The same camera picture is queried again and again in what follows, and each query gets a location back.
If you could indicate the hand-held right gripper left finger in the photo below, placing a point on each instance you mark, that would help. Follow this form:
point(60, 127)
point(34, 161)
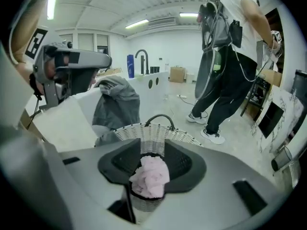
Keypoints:
point(81, 183)

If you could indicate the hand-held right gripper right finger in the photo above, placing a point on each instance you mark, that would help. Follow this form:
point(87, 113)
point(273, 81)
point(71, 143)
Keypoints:
point(216, 200)

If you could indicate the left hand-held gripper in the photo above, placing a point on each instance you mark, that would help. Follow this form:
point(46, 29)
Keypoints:
point(36, 42)

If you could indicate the grey cloth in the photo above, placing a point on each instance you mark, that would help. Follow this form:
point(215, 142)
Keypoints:
point(117, 99)

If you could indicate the pink cloth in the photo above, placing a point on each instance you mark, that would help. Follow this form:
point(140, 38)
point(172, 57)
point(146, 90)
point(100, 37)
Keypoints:
point(151, 174)

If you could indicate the white woven laundry basket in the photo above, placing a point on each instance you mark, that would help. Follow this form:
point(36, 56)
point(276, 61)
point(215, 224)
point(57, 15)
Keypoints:
point(156, 130)

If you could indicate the person's left hand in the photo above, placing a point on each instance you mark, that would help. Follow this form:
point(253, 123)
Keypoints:
point(52, 68)

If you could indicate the window with grey blind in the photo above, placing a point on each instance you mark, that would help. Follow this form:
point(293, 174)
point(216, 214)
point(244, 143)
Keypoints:
point(85, 41)
point(66, 38)

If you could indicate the window with dark glass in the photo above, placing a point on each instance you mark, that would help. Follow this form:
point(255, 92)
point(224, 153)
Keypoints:
point(102, 39)

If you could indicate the blue shampoo bottle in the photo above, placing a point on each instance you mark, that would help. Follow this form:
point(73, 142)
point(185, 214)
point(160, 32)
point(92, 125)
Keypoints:
point(130, 66)

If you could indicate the black curved faucet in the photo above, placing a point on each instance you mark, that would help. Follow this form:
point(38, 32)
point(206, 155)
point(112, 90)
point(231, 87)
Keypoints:
point(145, 63)

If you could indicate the ceiling tube light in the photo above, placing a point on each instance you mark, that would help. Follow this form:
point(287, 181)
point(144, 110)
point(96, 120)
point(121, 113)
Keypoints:
point(52, 3)
point(188, 14)
point(136, 24)

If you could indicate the white bathtub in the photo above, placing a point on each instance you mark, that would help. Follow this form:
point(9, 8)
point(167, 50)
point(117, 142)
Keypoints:
point(62, 123)

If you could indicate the black cylinder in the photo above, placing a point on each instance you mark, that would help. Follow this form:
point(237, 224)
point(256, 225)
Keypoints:
point(280, 160)

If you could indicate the air vent grille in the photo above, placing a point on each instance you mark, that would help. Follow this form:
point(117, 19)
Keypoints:
point(163, 21)

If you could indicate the closed cardboard box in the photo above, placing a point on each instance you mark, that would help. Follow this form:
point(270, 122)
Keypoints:
point(177, 74)

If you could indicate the white power strip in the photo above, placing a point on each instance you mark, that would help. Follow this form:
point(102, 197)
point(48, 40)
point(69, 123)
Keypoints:
point(181, 96)

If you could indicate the marble pattern vanity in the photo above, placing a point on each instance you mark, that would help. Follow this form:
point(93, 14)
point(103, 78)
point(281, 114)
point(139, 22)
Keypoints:
point(287, 104)

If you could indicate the wooden shelf unit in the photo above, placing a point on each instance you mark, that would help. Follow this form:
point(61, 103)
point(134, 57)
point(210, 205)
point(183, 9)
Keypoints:
point(271, 77)

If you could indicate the black cabinet panel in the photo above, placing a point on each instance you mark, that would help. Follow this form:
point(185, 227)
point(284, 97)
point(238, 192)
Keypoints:
point(299, 92)

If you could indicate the chrome towel rail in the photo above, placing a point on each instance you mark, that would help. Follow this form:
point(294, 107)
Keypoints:
point(294, 174)

